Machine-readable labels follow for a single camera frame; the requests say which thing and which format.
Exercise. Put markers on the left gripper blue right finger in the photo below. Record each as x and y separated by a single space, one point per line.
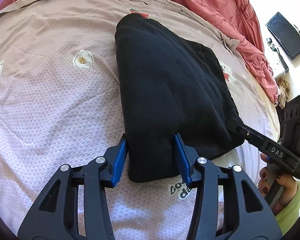
183 165

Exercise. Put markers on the beige strawberry print bedsheet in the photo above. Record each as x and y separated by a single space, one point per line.
59 87

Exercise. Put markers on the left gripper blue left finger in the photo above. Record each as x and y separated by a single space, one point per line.
119 161

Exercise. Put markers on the black sweater orange cuffs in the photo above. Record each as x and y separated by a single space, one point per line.
170 86

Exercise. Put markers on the black monitor screen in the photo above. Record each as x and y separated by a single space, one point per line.
285 34

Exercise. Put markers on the light green sleeve forearm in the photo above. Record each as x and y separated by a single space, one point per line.
289 215

